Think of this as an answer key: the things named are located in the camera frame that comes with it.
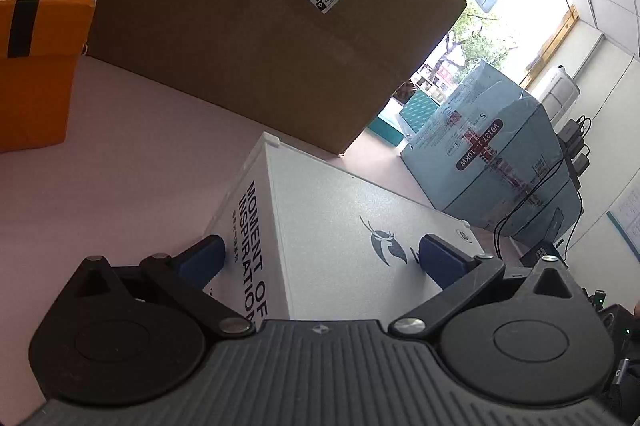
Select black cable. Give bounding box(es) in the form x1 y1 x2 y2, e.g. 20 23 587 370
491 115 594 265

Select small black box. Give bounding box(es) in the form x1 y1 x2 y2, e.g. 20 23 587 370
520 241 566 268

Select white storage box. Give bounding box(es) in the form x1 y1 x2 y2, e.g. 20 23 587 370
203 134 483 326

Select orange gift box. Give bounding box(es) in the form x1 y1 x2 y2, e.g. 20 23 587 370
0 0 96 152

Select white air conditioner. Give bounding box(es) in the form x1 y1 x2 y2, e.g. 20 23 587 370
533 65 580 125

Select teal flat box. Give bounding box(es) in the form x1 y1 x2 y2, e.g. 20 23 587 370
368 90 439 146

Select light blue printed carton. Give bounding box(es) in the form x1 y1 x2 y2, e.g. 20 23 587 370
401 62 582 246

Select large brown cardboard box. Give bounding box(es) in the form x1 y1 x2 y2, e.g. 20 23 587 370
88 0 465 154

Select black power adapters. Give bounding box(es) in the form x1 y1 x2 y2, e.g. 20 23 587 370
556 115 592 191

